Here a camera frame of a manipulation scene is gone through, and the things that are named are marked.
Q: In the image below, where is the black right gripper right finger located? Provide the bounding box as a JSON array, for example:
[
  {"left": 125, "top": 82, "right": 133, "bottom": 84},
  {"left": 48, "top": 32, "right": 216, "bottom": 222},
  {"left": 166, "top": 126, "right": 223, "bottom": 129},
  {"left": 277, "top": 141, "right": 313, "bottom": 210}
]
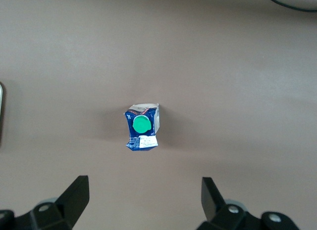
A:
[{"left": 198, "top": 177, "right": 300, "bottom": 230}]

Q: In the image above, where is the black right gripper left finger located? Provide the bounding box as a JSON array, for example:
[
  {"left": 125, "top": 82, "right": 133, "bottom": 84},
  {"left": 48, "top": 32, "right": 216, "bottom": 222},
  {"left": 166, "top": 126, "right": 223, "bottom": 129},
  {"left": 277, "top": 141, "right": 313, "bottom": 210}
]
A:
[{"left": 0, "top": 175, "right": 90, "bottom": 230}]

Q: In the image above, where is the blue milk carton green cap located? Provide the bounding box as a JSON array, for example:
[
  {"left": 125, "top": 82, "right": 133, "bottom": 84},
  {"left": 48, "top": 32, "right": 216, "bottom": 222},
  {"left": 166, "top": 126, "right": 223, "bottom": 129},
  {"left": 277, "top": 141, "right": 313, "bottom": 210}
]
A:
[{"left": 123, "top": 102, "right": 160, "bottom": 151}]

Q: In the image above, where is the white tray rabbit print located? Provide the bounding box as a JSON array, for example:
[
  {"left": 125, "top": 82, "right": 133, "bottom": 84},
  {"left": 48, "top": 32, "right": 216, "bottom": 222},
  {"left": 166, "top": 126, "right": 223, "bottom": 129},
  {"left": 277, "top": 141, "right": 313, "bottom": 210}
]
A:
[{"left": 0, "top": 81, "right": 4, "bottom": 144}]

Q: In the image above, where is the black cable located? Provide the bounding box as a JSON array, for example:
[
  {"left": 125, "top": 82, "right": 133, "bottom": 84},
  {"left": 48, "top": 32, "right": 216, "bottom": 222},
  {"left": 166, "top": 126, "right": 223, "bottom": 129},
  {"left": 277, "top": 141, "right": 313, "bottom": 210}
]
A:
[{"left": 262, "top": 0, "right": 317, "bottom": 12}]

